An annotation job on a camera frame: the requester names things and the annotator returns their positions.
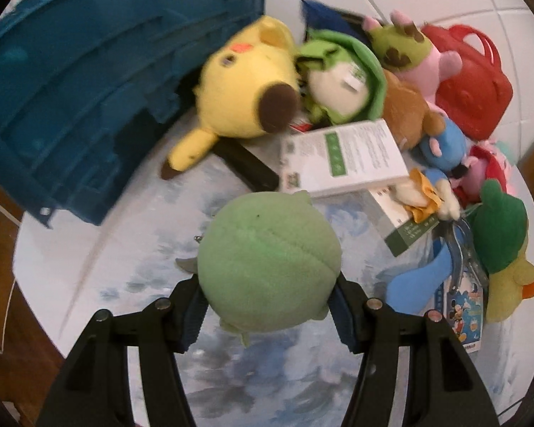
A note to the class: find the blue plastic crate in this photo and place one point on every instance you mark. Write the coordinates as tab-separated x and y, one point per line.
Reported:
71	75

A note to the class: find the blue cartoon print card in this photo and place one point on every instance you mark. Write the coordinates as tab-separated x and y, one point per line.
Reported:
465	316

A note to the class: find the yellow duck plush green hat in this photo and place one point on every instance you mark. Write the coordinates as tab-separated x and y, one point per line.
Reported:
503	240

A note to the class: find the green round plush toy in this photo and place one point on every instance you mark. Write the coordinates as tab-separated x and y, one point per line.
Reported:
267	262

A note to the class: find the pink pig plush red hat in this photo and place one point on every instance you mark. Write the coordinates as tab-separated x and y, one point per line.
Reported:
476	160

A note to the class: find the green hooded plush toy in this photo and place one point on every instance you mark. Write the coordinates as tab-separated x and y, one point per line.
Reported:
342	84

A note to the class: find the pink pig plush blue body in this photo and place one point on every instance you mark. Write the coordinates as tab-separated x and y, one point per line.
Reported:
449	142

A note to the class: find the pink pig plush green hood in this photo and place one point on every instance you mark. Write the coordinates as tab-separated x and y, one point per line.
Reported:
400	49

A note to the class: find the pink pig plush toy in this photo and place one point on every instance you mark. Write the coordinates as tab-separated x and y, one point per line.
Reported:
500	164

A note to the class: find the blue plush toy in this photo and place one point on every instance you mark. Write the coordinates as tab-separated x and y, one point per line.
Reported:
416	284

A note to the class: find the black flat bar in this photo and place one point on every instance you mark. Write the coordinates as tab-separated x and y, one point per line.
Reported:
249	164

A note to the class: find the small red packet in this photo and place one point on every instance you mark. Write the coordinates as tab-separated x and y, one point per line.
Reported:
299	125

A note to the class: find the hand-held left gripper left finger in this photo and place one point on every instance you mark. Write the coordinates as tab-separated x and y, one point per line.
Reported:
191	318

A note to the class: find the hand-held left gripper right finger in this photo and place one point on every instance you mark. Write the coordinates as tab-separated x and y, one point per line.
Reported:
343	320

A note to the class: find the small bear plush orange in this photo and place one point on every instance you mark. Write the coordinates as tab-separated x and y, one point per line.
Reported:
422	195

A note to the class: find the white flat box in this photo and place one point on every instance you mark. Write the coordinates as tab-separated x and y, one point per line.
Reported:
351	155

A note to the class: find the red plastic carry case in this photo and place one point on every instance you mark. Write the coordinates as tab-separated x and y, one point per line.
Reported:
471	84

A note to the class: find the yellow plush toy brown nose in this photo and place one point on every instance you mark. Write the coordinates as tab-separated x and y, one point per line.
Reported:
244	93

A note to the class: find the green printed cardboard box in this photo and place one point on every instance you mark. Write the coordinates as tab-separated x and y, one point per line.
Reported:
400	227

